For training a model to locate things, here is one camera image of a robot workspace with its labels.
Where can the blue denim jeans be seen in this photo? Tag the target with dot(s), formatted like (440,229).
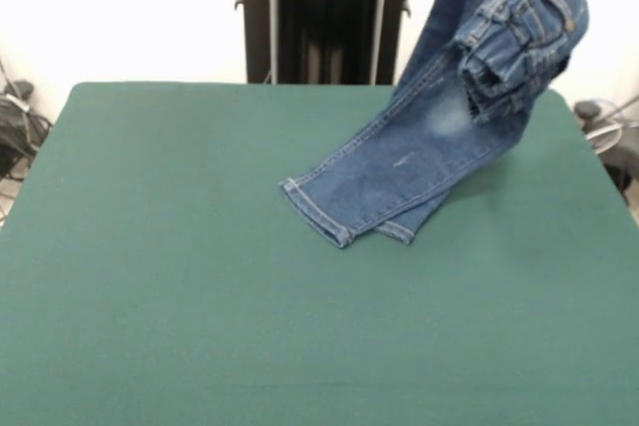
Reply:
(409,161)

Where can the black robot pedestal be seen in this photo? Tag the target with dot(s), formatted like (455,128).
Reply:
(324,22)

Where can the dark green table cloth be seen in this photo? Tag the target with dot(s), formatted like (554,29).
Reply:
(150,296)

